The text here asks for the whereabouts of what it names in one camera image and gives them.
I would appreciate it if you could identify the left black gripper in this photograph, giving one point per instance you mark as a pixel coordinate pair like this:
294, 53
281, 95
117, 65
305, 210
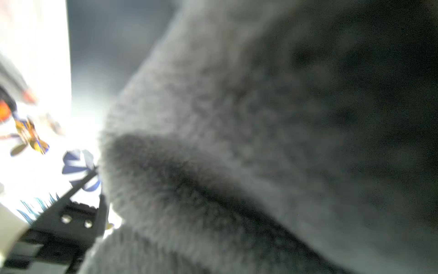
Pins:
51, 243

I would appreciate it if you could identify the white drawing tablet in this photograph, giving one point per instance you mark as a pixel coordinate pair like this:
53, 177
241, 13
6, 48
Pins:
76, 56

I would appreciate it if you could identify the grey blue wiping cloth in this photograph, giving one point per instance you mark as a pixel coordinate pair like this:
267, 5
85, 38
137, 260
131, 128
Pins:
278, 137

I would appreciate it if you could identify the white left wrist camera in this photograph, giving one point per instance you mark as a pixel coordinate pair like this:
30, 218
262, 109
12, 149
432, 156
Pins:
12, 227

